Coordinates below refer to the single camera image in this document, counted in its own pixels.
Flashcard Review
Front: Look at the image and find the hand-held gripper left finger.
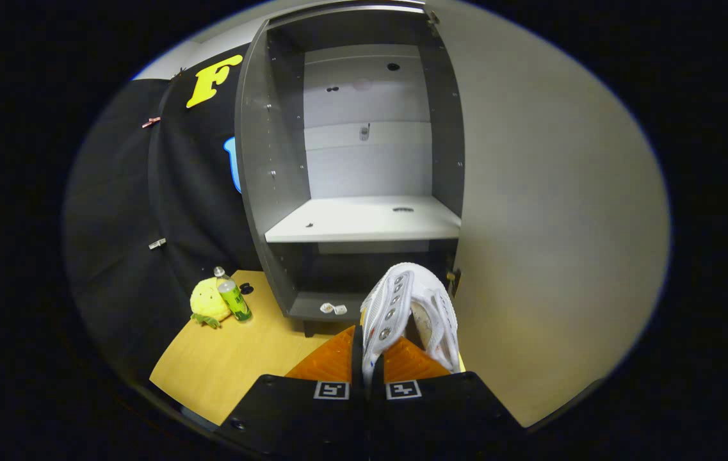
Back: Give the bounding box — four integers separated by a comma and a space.
215, 325, 369, 461

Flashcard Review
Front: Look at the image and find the yellow plush toy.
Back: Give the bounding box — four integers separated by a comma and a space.
190, 277, 233, 329

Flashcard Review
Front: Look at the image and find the beige shoe cabinet door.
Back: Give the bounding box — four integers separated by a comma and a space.
425, 0, 672, 428

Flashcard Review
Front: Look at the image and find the grey shoe cabinet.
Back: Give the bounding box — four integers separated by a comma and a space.
234, 0, 467, 338

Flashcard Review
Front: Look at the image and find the white shoe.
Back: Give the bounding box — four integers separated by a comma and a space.
359, 262, 462, 388

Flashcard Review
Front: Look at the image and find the green bottle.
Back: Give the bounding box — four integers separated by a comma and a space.
213, 266, 253, 322

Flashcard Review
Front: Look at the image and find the black backdrop cloth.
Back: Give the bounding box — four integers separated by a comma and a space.
63, 42, 287, 385

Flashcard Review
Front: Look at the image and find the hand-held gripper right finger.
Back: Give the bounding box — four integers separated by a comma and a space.
369, 336, 524, 461

